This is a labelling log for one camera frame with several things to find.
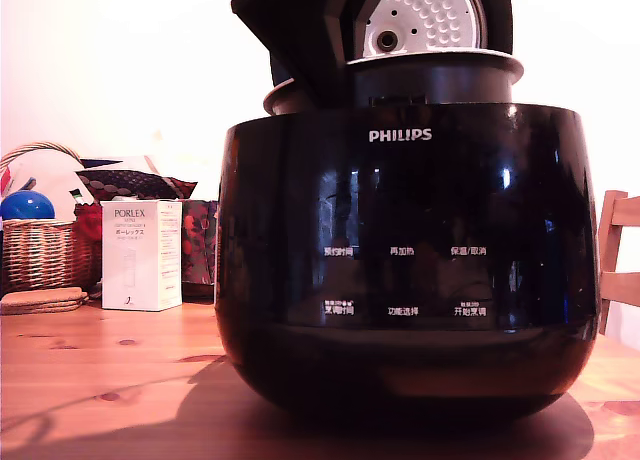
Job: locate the black rice cooker lid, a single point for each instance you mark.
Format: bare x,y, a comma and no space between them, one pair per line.
435,15

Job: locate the round cork coaster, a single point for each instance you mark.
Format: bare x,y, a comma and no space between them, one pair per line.
45,308
40,295

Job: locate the white Porlex carton box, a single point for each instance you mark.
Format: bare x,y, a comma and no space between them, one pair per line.
140,270

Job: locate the woven wicker basket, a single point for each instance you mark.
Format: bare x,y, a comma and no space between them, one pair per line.
40,255

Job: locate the blue ball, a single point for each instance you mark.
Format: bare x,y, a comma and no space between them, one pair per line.
25,207

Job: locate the black Philips rice cooker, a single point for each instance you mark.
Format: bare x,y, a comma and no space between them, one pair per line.
400,205

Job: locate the wooden chair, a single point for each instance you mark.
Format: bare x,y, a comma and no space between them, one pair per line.
617,280

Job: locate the dark metal pot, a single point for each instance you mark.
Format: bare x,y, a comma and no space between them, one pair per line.
435,80

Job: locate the dark dotted patterned cloth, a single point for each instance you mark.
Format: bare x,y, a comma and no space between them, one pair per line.
135,184

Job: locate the red fabric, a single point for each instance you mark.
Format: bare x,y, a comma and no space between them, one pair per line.
90,230

